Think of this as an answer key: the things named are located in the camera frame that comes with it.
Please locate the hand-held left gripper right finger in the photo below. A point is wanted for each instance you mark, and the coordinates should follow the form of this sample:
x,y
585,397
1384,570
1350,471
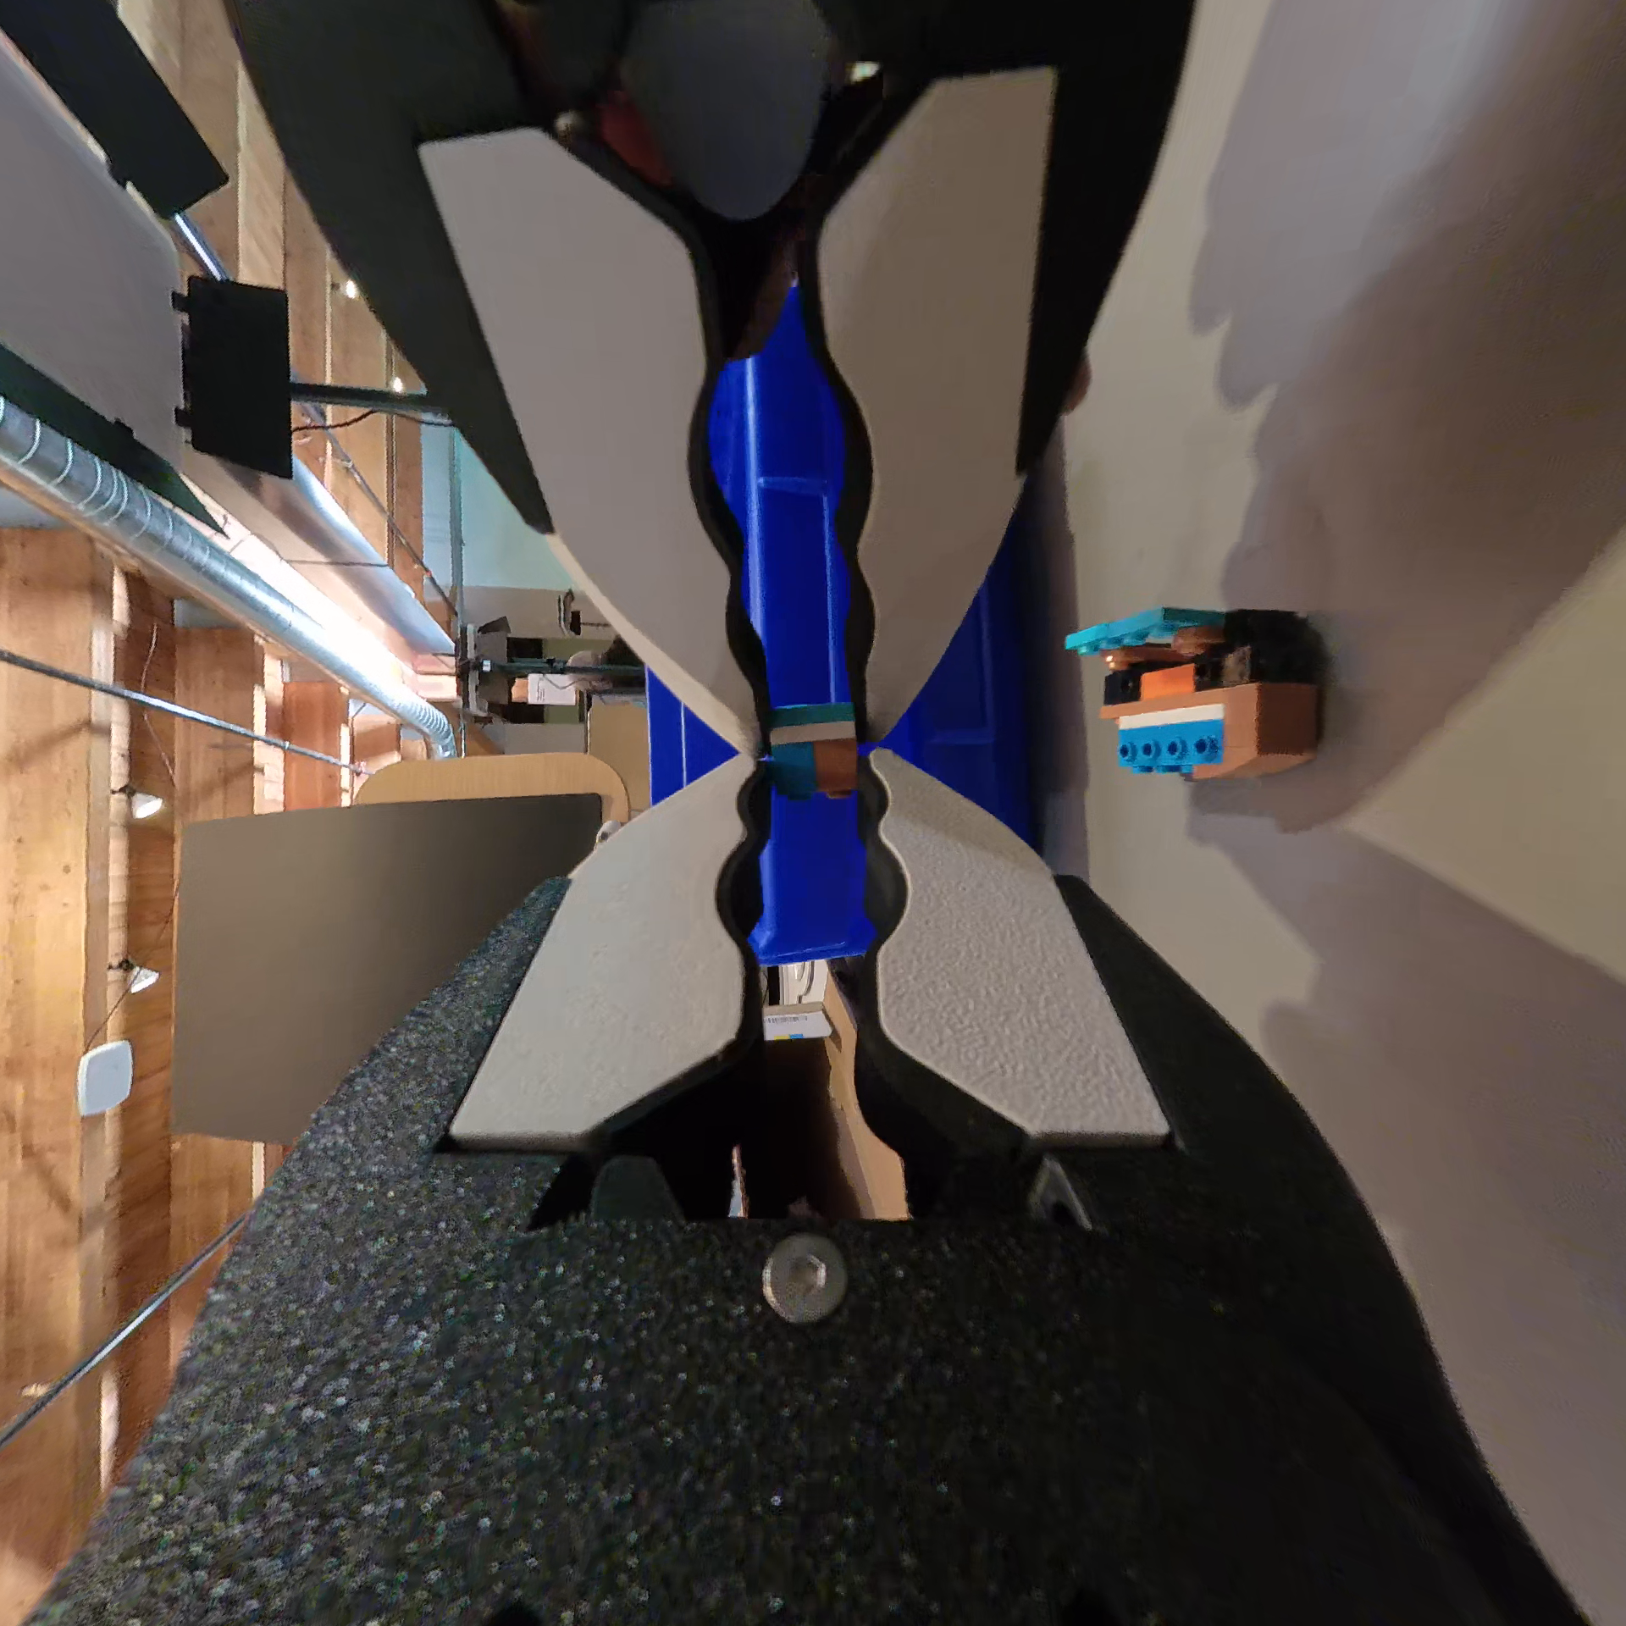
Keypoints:
x,y
1017,1005

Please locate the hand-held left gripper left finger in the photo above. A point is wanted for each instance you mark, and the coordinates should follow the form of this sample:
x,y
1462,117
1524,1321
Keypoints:
x,y
610,1005

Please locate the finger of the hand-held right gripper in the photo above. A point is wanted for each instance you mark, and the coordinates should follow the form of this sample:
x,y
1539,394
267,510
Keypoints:
x,y
953,332
598,357

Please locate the blue plastic bin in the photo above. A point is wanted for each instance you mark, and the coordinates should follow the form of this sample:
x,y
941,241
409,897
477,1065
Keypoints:
x,y
802,510

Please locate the small multicoloured toy brick block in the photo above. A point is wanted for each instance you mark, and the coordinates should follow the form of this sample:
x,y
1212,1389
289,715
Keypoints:
x,y
819,750

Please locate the blue orange toy brick assembly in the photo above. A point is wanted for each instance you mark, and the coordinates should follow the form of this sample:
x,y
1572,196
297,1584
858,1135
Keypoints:
x,y
1208,699

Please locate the black panel with wooden edge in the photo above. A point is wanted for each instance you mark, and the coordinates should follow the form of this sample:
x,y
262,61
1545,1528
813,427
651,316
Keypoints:
x,y
382,967

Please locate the studio light with black flaps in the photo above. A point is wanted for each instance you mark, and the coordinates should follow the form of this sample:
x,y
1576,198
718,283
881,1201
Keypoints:
x,y
235,368

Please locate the silver ventilation duct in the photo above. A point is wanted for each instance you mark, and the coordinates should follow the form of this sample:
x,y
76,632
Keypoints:
x,y
204,547

